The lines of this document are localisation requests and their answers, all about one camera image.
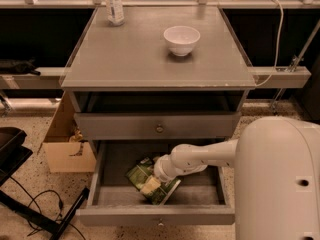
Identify middle drawer knob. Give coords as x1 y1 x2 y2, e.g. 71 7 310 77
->
157 219 164 226

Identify grey drawer cabinet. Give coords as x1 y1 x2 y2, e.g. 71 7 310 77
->
59 5 257 143

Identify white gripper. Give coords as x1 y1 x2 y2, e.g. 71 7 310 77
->
140 155 178 195

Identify black object on shelf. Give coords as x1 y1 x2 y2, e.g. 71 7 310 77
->
0 59 41 76

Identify grey open middle drawer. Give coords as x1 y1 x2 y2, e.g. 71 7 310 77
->
77 140 235 226

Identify metal shelf rail frame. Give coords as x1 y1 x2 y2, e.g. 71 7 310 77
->
1 1 319 93

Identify black floor stand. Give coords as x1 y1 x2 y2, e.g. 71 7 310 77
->
0 127 89 240

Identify green jalapeno chip bag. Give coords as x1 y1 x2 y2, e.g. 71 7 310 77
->
126 157 181 205

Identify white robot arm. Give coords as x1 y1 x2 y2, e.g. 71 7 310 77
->
142 116 320 240

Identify white ceramic bowl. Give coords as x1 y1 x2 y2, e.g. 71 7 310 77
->
163 26 201 57

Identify clear plastic water bottle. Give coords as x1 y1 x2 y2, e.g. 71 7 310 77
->
105 0 124 26

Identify black floor cable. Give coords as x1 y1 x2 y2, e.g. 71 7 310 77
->
9 176 87 240

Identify grey top drawer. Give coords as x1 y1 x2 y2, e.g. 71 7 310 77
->
74 112 241 140

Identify round top drawer knob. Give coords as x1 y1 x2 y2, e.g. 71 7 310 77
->
155 124 164 133

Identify open cardboard box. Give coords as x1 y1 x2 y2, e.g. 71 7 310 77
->
42 93 96 173

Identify white hanging cable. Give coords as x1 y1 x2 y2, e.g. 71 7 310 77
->
254 0 284 88

